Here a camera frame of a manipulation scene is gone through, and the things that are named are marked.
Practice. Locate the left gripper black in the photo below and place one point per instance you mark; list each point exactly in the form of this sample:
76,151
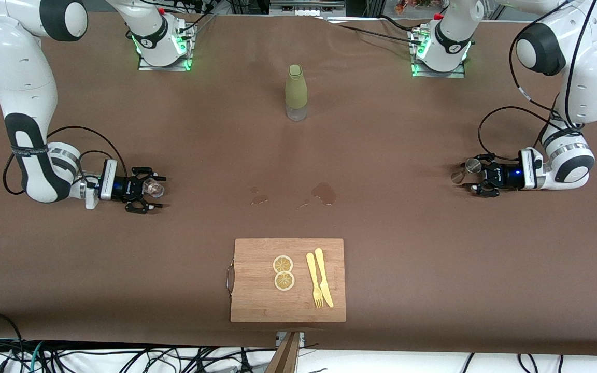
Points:
506,176

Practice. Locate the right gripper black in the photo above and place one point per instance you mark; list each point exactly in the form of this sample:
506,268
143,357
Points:
121,187

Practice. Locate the clear glass cup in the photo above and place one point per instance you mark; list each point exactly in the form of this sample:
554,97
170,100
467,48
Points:
154,189

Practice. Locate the metal double jigger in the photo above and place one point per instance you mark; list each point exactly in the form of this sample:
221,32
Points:
472,166

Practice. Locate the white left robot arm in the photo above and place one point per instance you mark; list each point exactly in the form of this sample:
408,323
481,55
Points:
588,67

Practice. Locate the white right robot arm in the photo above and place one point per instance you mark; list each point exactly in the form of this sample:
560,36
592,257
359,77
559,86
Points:
18,67

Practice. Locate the brown table cover sheet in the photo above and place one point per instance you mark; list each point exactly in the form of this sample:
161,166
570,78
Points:
433,259

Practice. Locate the small brown liquid puddle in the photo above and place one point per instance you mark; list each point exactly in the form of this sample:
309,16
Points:
259,200

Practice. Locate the lemon slice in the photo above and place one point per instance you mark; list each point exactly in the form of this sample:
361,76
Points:
283,264
284,281

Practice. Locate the thin brown liquid streak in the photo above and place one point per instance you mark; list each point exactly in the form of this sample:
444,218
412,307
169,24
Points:
303,205

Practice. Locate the large brown liquid puddle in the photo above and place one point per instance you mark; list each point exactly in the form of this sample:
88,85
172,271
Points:
324,193

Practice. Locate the yellow plastic fork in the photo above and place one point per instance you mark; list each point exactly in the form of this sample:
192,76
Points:
310,264

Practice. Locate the olive green sleeved bottle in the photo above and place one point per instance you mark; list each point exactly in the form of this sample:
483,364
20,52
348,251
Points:
296,88

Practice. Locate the yellow plastic knife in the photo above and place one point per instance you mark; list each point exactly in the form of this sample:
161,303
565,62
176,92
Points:
328,295

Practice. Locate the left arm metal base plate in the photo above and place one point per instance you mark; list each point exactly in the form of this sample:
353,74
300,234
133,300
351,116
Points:
459,74

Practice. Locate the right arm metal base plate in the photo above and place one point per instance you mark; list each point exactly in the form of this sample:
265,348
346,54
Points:
188,52

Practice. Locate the grey metal bracket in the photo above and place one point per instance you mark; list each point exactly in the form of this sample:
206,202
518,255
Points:
301,339

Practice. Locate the wooden post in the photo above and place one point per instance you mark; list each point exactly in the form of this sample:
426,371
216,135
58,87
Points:
285,360

